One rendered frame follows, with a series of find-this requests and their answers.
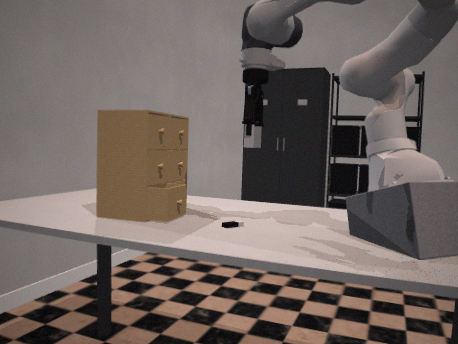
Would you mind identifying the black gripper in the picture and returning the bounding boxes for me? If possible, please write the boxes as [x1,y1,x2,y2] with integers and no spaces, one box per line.
[242,68,269,148]

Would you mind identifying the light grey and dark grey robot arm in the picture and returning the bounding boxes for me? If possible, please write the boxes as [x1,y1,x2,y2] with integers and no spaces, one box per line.
[239,0,458,192]

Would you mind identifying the tan wooden chest of drawers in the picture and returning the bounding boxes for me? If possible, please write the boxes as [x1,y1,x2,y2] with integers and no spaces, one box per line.
[97,110,189,222]

